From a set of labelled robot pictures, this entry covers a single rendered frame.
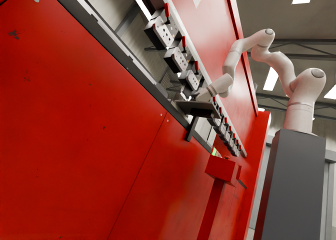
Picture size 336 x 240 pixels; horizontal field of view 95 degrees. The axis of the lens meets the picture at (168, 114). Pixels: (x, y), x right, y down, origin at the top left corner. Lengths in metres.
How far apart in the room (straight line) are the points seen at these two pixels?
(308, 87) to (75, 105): 1.14
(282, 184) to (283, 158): 0.12
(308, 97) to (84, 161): 1.13
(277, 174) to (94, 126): 0.81
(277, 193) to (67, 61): 0.95
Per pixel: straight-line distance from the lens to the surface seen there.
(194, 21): 1.24
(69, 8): 0.57
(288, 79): 1.30
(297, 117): 1.09
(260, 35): 1.31
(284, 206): 0.91
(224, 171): 1.03
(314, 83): 1.18
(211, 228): 1.10
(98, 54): 0.57
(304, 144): 1.00
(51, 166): 0.55
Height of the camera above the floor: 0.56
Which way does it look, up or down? 19 degrees up
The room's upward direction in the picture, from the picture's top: 25 degrees clockwise
